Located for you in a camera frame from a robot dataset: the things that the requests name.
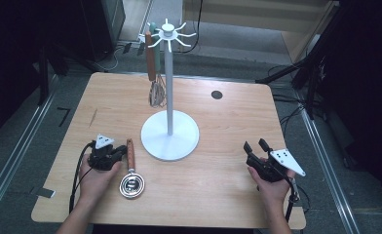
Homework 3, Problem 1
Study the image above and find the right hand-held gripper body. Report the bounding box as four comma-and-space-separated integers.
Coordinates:
246, 148, 307, 183

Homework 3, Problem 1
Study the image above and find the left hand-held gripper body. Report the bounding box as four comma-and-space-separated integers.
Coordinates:
87, 133, 119, 172

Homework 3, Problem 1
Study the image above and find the white utensil rack stand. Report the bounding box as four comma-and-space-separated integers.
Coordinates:
139, 18, 201, 162

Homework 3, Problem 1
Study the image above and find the wooden handled mesh strainer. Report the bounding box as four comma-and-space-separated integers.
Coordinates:
144, 30, 162, 109

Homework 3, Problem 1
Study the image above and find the teal handled wire whisk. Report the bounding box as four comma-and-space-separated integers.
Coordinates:
149, 21, 169, 109

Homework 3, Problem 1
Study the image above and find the person's left hand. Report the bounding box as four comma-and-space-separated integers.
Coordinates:
78, 154, 124, 205

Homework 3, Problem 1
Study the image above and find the person's right hand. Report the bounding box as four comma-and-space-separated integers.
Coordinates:
247, 157, 297, 205

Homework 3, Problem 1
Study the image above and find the angled black floor tape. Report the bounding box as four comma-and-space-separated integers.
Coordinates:
57, 106, 72, 128

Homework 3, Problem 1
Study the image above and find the black tripod stand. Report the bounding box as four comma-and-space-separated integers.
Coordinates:
255, 4, 346, 121

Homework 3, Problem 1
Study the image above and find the dark cabinet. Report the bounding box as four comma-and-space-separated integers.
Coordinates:
78, 0, 127, 62

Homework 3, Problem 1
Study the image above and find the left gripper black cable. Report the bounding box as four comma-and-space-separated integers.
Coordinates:
68, 140, 96, 215

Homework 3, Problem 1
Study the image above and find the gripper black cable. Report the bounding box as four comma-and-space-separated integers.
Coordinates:
68, 140, 96, 215
284, 176, 301, 224

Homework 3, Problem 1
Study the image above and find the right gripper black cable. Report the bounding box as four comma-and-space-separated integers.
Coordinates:
284, 176, 301, 224

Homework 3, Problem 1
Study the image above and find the metal floor rail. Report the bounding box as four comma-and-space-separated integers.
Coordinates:
0, 92, 57, 222
297, 97, 362, 234

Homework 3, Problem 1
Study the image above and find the black floor cable bundle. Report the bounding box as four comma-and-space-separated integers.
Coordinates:
267, 64, 317, 137

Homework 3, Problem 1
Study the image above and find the white floor cable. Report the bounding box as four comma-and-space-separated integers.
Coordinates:
95, 45, 121, 73

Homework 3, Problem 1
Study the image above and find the black stand post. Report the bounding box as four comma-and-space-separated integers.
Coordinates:
37, 43, 51, 106

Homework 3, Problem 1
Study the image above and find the black hanging cable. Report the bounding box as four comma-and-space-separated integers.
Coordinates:
181, 0, 204, 55

